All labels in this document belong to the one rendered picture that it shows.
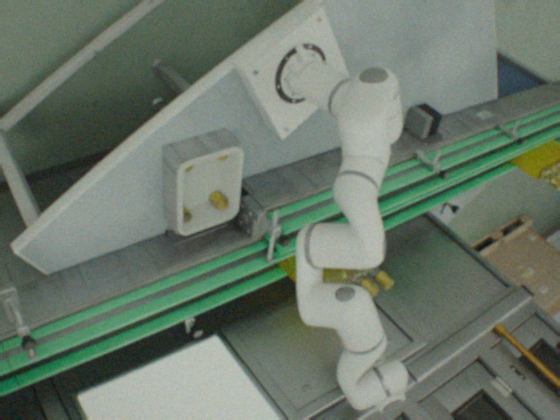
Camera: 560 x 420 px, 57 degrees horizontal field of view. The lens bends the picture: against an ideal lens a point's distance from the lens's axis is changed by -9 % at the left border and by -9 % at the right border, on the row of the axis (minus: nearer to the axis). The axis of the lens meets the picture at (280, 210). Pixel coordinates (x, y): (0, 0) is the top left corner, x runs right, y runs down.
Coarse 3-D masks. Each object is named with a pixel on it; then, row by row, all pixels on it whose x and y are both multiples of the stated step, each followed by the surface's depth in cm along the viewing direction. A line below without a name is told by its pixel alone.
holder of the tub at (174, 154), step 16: (224, 128) 136; (176, 144) 129; (192, 144) 130; (208, 144) 131; (224, 144) 131; (240, 144) 132; (176, 160) 124; (176, 176) 127; (176, 192) 130; (176, 208) 133; (176, 224) 136; (224, 224) 150; (176, 240) 144
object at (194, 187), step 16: (192, 160) 125; (208, 160) 137; (224, 160) 139; (240, 160) 134; (192, 176) 137; (208, 176) 141; (224, 176) 142; (240, 176) 137; (192, 192) 141; (208, 192) 144; (224, 192) 145; (192, 208) 144; (208, 208) 145; (192, 224) 140; (208, 224) 141
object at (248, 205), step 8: (248, 200) 145; (240, 208) 148; (248, 208) 144; (256, 208) 143; (240, 216) 149; (248, 216) 145; (240, 224) 150; (248, 224) 147; (256, 224) 145; (248, 232) 147; (256, 232) 147
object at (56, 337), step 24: (432, 192) 177; (264, 240) 151; (216, 264) 142; (240, 264) 143; (264, 264) 144; (144, 288) 133; (168, 288) 134; (192, 288) 135; (96, 312) 125; (120, 312) 127; (144, 312) 127; (48, 336) 118; (72, 336) 119; (96, 336) 121; (0, 360) 111; (24, 360) 112
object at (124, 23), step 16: (144, 0) 164; (160, 0) 164; (304, 0) 138; (128, 16) 162; (144, 16) 164; (112, 32) 161; (96, 48) 161; (240, 48) 136; (64, 64) 161; (80, 64) 161; (48, 80) 159; (64, 80) 160; (32, 96) 158; (16, 112) 157; (160, 112) 133; (0, 128) 156; (0, 144) 150; (0, 160) 146; (16, 160) 148; (16, 176) 140; (16, 192) 136; (32, 208) 131; (48, 208) 130
